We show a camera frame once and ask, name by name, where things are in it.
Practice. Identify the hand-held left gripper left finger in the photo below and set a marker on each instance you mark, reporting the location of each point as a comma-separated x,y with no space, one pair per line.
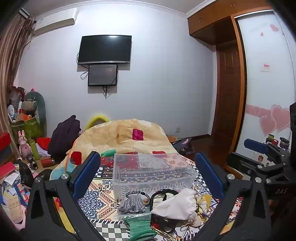
85,173

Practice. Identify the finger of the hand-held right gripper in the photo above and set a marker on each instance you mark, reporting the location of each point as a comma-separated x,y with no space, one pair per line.
255,144
242,163

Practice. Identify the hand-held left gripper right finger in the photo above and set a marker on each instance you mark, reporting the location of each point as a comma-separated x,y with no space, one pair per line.
209,172

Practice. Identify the yellow cloth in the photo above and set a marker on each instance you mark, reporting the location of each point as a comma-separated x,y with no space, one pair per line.
209,200

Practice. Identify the white cloth pouch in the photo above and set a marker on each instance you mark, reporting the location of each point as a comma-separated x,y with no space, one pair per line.
175,204

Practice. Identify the clear plastic box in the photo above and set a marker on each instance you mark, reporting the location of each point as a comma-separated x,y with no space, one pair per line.
150,183

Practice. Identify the green knit pouch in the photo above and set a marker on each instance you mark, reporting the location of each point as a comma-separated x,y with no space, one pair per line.
138,226

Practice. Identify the red pouch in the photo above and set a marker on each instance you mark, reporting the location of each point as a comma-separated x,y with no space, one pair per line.
155,225

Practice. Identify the patterned bedsheet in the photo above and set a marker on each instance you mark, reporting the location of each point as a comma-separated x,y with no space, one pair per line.
97,197

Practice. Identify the dark jar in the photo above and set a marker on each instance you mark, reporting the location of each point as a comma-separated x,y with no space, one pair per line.
284,142

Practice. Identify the grey purple backpack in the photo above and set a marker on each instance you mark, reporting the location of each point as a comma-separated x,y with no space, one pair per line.
183,146

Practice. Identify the red can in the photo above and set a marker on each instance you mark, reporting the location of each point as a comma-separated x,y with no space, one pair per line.
47,161

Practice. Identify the dark purple clothing pile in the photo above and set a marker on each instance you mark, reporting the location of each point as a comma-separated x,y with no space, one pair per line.
62,136

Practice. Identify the yellow fleece blanket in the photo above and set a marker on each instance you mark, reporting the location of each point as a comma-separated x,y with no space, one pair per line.
111,136

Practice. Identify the red heart cushion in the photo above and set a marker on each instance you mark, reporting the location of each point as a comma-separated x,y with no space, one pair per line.
44,142

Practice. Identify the white heart-decorated sliding door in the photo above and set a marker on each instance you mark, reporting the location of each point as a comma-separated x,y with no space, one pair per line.
261,92

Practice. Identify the black flashlight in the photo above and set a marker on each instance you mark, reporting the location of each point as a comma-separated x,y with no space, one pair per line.
32,162

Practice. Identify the green bottle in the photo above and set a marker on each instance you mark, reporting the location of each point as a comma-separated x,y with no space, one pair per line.
34,150

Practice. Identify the brown wooden door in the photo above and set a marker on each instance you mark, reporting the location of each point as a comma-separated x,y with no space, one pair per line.
227,92

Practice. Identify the pink rabbit figure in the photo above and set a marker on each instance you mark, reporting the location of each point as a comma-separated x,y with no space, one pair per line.
24,144

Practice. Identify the green cardboard box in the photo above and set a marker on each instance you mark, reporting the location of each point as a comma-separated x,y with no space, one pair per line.
27,127

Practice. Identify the pile of papers and packets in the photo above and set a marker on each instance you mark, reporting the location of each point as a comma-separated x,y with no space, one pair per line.
11,185

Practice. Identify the white paper note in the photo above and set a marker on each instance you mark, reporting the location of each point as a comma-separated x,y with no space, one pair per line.
265,67

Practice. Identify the grey green plush toy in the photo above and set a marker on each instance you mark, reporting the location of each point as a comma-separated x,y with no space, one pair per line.
37,102

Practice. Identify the red box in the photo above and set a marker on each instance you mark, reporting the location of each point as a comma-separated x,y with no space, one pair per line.
4,139

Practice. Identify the small white fan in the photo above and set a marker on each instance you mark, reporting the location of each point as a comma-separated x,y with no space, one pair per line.
10,110

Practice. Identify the pile of bagged clutter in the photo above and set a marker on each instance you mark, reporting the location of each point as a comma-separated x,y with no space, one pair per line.
16,97

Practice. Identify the striped brown curtain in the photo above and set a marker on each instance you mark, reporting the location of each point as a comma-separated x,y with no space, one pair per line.
9,69

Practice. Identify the wooden overhead cabinet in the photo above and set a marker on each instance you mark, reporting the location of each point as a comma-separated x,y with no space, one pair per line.
208,20

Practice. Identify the white air conditioner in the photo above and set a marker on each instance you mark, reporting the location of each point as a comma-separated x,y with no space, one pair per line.
55,23

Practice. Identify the small black wall monitor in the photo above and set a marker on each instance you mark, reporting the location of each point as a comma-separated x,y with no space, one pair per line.
101,75

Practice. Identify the black wall television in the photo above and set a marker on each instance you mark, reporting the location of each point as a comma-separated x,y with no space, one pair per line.
104,48

